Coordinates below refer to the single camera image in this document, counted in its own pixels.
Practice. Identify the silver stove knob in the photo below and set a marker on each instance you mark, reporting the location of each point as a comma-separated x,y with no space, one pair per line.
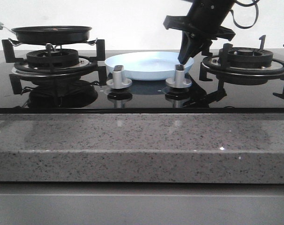
179,81
119,81

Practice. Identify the light blue plate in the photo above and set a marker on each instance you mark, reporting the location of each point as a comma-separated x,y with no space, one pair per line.
145,66

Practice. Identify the black gas burner with grate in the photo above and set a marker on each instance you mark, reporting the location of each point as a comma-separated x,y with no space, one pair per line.
243,66
53,65

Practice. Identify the black frying pan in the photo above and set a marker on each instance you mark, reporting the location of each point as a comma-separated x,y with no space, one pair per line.
55,35

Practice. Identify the grey cabinet front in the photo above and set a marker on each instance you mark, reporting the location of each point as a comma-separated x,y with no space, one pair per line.
140,204

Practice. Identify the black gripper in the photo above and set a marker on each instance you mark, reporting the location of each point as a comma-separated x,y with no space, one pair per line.
201,25

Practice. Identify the black glass cooktop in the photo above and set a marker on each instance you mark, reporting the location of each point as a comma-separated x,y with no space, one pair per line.
89,94

